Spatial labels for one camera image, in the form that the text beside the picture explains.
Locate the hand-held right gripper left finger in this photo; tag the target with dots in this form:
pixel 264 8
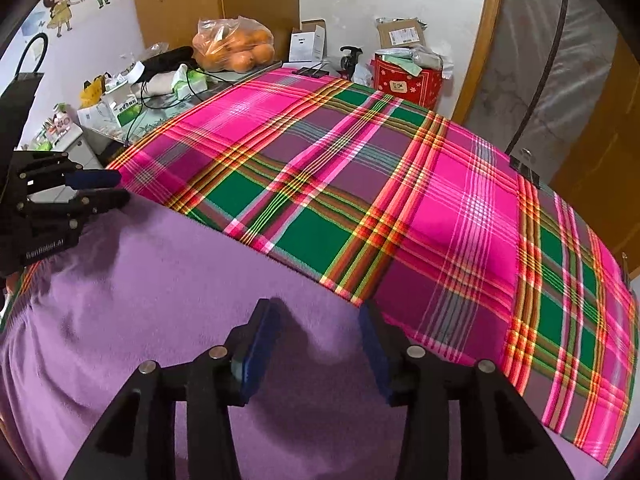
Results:
pixel 260 355

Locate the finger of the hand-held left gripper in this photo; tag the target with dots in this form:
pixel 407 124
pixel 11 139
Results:
pixel 107 200
pixel 95 178

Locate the white cabinet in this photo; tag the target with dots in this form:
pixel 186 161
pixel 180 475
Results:
pixel 70 145

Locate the small yellow bag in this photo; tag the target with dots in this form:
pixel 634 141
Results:
pixel 94 92

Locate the purple fleece cloth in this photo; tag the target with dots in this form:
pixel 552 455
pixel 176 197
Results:
pixel 150 310

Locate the wooden door frame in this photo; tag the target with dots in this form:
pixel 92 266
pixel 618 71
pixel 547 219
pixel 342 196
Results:
pixel 487 35

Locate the brown cardboard box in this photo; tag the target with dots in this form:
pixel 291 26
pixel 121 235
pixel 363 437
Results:
pixel 400 32

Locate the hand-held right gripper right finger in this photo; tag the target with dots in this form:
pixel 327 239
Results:
pixel 377 355

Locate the black binder clip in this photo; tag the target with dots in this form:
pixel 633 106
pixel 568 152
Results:
pixel 525 167

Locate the clear plastic door curtain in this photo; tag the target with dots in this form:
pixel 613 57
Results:
pixel 540 60

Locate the folding table with glass top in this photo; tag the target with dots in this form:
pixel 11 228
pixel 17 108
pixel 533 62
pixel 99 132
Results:
pixel 165 110

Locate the open white carton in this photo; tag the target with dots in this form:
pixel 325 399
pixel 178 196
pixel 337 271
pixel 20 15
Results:
pixel 306 42

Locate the black hand pump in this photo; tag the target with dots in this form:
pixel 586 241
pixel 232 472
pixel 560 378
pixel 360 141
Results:
pixel 350 60

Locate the clear bag of oranges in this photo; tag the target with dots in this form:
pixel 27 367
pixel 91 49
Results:
pixel 235 47

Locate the wooden door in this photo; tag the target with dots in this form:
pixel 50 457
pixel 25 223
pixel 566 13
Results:
pixel 600 160

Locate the pink green plaid bedsheet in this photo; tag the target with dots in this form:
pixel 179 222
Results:
pixel 350 185

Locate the black cloth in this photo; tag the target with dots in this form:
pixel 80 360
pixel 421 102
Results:
pixel 165 60

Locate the grey white parcel bags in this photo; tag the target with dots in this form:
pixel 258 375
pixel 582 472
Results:
pixel 420 57

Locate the green white medicine box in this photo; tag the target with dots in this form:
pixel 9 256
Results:
pixel 122 112

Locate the red dotted box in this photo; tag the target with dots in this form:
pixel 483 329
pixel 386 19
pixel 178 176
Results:
pixel 405 85

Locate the green tissue pack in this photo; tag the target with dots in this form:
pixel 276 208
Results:
pixel 190 82

